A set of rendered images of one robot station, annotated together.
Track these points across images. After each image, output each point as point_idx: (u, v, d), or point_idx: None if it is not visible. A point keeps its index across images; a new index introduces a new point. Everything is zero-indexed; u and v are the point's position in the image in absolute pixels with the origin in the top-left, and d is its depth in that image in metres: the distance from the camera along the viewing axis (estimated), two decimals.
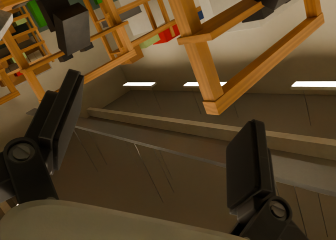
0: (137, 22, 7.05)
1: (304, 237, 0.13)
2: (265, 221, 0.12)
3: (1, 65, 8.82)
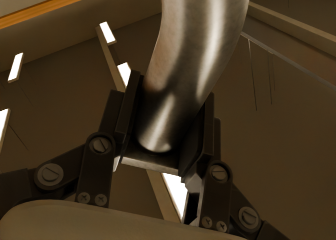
0: None
1: (244, 200, 0.13)
2: (213, 191, 0.12)
3: None
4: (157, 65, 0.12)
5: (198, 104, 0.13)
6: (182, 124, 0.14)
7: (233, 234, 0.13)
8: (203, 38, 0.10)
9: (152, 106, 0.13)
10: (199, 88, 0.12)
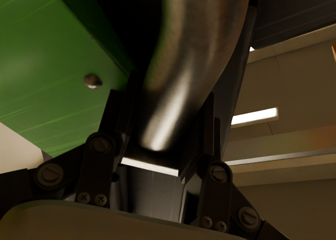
0: None
1: (244, 200, 0.13)
2: (213, 191, 0.12)
3: None
4: (157, 65, 0.12)
5: (198, 104, 0.13)
6: (182, 124, 0.14)
7: (233, 234, 0.13)
8: (203, 37, 0.10)
9: (152, 106, 0.13)
10: (199, 87, 0.12)
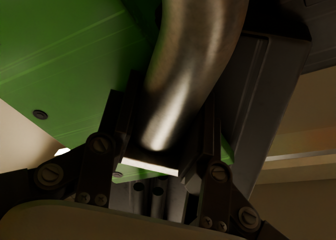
0: None
1: (244, 200, 0.13)
2: (213, 191, 0.12)
3: None
4: (157, 65, 0.12)
5: (198, 104, 0.13)
6: (182, 124, 0.14)
7: (233, 234, 0.13)
8: (203, 37, 0.10)
9: (152, 106, 0.13)
10: (199, 87, 0.12)
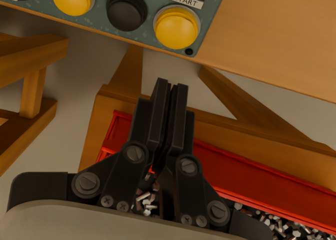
0: None
1: (215, 194, 0.13)
2: (186, 187, 0.12)
3: None
4: None
5: None
6: None
7: (206, 230, 0.13)
8: None
9: None
10: None
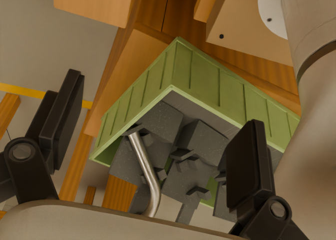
0: None
1: (303, 236, 0.13)
2: (264, 220, 0.12)
3: None
4: None
5: None
6: None
7: None
8: None
9: None
10: None
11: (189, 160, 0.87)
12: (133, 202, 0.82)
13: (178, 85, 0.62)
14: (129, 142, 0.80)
